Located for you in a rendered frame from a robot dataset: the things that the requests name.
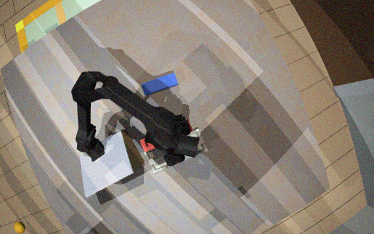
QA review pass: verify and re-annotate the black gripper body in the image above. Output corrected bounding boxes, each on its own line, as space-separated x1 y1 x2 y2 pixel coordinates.
164 148 185 166

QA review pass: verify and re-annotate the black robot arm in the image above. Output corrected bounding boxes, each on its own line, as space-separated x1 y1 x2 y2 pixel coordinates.
71 71 200 162

